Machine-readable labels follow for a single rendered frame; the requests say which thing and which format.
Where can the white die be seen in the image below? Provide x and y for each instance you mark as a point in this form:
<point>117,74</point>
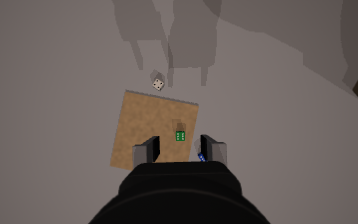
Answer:
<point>158,84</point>

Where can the blue die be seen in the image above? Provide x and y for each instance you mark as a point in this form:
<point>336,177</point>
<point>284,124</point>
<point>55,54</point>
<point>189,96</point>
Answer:
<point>201,157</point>

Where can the green die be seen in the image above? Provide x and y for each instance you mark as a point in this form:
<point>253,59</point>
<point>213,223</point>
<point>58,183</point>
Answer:
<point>180,135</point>

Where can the tan square mat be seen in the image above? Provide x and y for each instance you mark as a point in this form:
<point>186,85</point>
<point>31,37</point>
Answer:
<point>143,117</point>

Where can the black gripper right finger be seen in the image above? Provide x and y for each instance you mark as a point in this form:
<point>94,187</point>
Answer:
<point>213,150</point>

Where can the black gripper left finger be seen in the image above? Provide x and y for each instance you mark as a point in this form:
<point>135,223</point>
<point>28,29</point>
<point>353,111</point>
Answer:
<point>146,152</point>

